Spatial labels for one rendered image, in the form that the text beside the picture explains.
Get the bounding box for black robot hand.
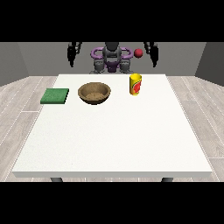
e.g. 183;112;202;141
143;42;160;68
66;42;83;68

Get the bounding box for small red ball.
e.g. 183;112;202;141
134;48;144;59

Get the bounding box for yellow cup with melon print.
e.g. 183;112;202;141
129;73;143;96

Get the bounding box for green square pad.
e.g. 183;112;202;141
39;87;70;105

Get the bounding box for brown wooden bowl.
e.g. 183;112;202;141
77;81;112;106

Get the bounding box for grey robot trunk purple rings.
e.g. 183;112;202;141
89;42;135;74

